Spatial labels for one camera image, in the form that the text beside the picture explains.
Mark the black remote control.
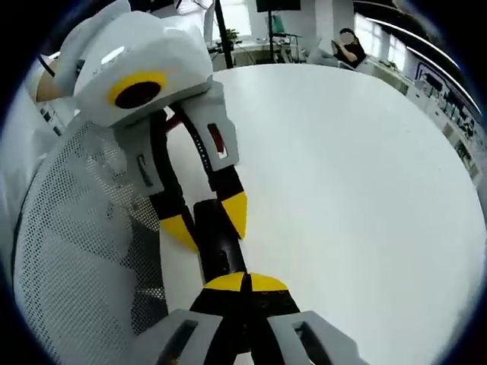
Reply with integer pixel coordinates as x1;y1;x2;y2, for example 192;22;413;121
193;199;249;284

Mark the white computer monitor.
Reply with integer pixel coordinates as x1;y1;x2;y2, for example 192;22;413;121
202;2;215;46

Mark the black tripod pole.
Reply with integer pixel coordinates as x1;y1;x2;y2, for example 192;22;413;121
213;0;235;71

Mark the black monitor on stand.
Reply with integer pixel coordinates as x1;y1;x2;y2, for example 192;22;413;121
255;0;303;64

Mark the white office chair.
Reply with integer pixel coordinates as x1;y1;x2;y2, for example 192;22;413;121
307;36;368;72

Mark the white mesh laundry bag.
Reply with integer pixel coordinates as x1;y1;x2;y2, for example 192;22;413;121
11;116;170;365

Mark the black cable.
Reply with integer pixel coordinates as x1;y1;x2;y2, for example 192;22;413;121
37;54;59;78

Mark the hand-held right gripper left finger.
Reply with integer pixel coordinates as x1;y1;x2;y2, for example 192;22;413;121
135;272;250;365

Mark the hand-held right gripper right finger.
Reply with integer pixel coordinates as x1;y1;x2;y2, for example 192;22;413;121
243;273;368;365

